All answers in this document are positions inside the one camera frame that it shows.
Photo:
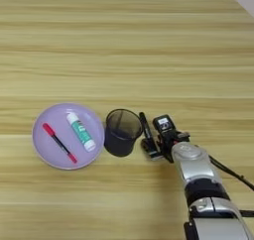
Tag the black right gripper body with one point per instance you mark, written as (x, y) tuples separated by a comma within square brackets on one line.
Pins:
[(167, 143)]

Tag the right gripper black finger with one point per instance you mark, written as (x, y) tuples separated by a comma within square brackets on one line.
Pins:
[(184, 136), (150, 148)]

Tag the black marker pen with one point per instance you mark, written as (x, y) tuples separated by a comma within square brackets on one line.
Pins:
[(145, 125)]

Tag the black mesh pen cup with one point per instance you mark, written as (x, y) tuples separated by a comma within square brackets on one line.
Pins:
[(119, 144)]

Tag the red capped pen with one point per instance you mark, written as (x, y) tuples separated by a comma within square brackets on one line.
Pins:
[(59, 143)]

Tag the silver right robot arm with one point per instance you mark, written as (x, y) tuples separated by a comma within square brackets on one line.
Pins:
[(201, 171)]

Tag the white green glue stick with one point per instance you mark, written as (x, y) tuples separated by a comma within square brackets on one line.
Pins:
[(81, 132)]

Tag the purple round plate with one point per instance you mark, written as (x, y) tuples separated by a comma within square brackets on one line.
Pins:
[(54, 151)]

